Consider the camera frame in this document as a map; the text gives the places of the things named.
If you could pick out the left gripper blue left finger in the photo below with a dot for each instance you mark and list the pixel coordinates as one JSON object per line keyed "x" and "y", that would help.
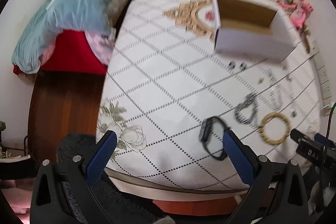
{"x": 98, "y": 156}

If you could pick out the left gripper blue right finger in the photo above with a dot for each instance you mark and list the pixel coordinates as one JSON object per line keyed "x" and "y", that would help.
{"x": 241, "y": 156}

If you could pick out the black smart watch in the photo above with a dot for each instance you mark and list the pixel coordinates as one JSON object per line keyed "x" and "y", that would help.
{"x": 207, "y": 133}

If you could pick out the white cardboard box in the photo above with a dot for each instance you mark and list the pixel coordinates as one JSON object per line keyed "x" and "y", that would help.
{"x": 253, "y": 28}

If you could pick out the white checked tablecloth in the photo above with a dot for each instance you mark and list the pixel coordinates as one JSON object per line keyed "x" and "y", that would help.
{"x": 164, "y": 79}

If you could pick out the right black stud earring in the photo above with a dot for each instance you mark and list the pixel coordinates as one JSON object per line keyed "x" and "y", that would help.
{"x": 243, "y": 66}

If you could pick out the black stud earring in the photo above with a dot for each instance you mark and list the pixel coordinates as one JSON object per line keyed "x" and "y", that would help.
{"x": 243, "y": 66}
{"x": 231, "y": 65}

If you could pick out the left black stud earring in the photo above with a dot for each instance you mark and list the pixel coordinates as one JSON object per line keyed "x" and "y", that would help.
{"x": 231, "y": 65}

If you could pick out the red bed sheet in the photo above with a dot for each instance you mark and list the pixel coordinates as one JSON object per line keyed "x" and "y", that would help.
{"x": 71, "y": 52}

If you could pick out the pink checked pillow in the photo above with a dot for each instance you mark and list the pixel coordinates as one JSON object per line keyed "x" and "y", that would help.
{"x": 102, "y": 46}

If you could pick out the pink panther plush toy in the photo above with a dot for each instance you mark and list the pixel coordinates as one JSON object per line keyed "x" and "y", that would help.
{"x": 298, "y": 11}

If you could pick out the light blue duvet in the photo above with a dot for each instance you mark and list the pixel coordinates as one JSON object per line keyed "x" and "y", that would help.
{"x": 51, "y": 19}

